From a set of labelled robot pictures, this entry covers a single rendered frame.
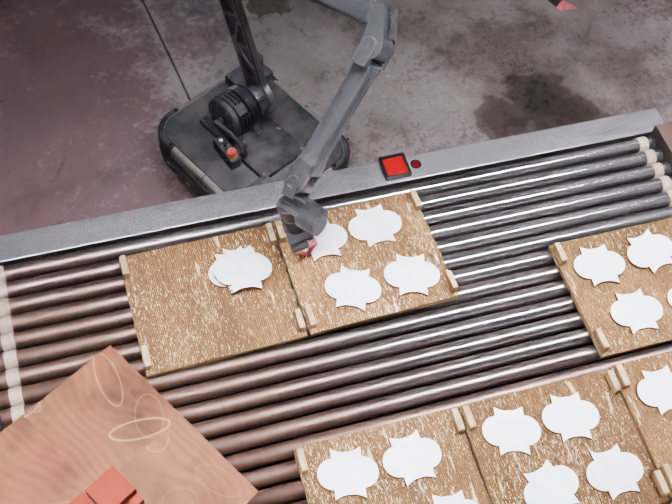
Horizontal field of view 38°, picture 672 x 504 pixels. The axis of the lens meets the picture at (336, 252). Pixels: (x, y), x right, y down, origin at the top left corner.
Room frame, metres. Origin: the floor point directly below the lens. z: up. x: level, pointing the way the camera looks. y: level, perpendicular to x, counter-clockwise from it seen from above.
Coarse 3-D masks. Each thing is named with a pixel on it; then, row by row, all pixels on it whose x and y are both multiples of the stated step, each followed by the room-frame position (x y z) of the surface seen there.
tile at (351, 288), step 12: (336, 276) 1.31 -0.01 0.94; (348, 276) 1.32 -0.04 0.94; (360, 276) 1.32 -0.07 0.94; (324, 288) 1.27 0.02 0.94; (336, 288) 1.28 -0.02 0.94; (348, 288) 1.28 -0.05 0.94; (360, 288) 1.29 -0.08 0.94; (372, 288) 1.29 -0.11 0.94; (348, 300) 1.25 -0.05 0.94; (360, 300) 1.25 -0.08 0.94; (372, 300) 1.26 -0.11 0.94
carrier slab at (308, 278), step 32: (416, 224) 1.52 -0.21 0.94; (288, 256) 1.36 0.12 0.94; (352, 256) 1.39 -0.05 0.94; (384, 256) 1.40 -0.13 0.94; (416, 256) 1.41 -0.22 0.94; (320, 288) 1.27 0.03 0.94; (384, 288) 1.30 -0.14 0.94; (448, 288) 1.33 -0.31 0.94; (320, 320) 1.18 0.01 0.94; (352, 320) 1.19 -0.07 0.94
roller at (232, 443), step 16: (576, 352) 1.21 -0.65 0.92; (592, 352) 1.21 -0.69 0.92; (512, 368) 1.13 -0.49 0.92; (528, 368) 1.14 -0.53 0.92; (544, 368) 1.15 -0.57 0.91; (560, 368) 1.16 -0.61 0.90; (448, 384) 1.06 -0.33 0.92; (464, 384) 1.07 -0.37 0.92; (480, 384) 1.08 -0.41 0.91; (496, 384) 1.09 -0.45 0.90; (384, 400) 0.99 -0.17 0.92; (400, 400) 1.00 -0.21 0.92; (416, 400) 1.01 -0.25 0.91; (432, 400) 1.02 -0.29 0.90; (320, 416) 0.93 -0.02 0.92; (336, 416) 0.93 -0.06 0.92; (352, 416) 0.94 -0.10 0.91; (368, 416) 0.95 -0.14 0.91; (256, 432) 0.86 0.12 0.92; (272, 432) 0.87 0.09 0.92; (288, 432) 0.88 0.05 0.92; (304, 432) 0.89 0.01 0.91; (224, 448) 0.81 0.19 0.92; (240, 448) 0.82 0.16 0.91
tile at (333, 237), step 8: (328, 224) 1.47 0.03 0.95; (328, 232) 1.44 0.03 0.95; (336, 232) 1.45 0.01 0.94; (344, 232) 1.45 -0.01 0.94; (320, 240) 1.41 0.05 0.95; (328, 240) 1.42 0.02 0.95; (336, 240) 1.42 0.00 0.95; (344, 240) 1.43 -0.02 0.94; (320, 248) 1.39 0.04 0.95; (328, 248) 1.39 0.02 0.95; (336, 248) 1.40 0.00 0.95; (312, 256) 1.36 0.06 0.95; (320, 256) 1.36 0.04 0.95
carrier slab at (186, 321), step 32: (128, 256) 1.28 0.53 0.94; (160, 256) 1.30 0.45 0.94; (192, 256) 1.31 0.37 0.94; (128, 288) 1.19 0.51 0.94; (160, 288) 1.20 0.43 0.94; (192, 288) 1.22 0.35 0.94; (224, 288) 1.23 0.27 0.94; (288, 288) 1.26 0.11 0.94; (160, 320) 1.11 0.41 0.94; (192, 320) 1.13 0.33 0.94; (224, 320) 1.14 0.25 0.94; (256, 320) 1.15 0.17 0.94; (288, 320) 1.17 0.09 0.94; (160, 352) 1.03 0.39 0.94; (192, 352) 1.04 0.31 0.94; (224, 352) 1.05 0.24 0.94
